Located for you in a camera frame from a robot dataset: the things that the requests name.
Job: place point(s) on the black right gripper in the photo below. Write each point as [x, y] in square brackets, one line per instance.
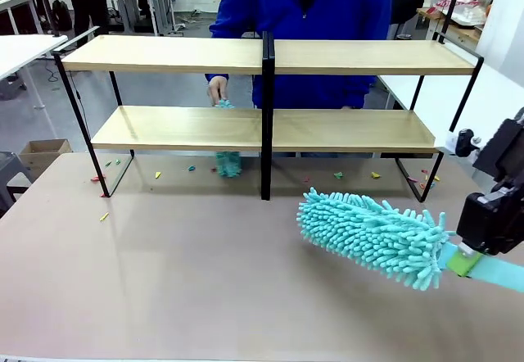
[505, 153]

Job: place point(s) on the teal microfibre duster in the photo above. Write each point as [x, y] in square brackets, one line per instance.
[229, 165]
[360, 231]

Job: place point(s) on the person's right forearm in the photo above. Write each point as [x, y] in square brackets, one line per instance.
[216, 77]

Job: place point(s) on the person's right hand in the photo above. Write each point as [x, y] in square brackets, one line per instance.
[216, 89]

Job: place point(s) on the wooden desk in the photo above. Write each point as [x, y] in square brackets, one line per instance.
[464, 30]

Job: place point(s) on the clear plastic bag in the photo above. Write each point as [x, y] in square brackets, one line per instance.
[471, 10]

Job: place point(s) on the black stand pole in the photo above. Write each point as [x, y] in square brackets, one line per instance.
[46, 1]
[450, 10]

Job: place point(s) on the person in blue jacket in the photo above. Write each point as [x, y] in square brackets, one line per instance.
[307, 10]

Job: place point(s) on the cardboard box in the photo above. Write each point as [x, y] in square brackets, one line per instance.
[45, 157]

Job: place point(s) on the black backpack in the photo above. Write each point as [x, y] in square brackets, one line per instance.
[61, 14]

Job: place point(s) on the grey plastic stool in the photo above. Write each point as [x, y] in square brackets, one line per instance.
[10, 173]

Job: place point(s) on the two-tier wooden shelf black frame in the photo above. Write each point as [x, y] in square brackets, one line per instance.
[348, 57]
[163, 55]

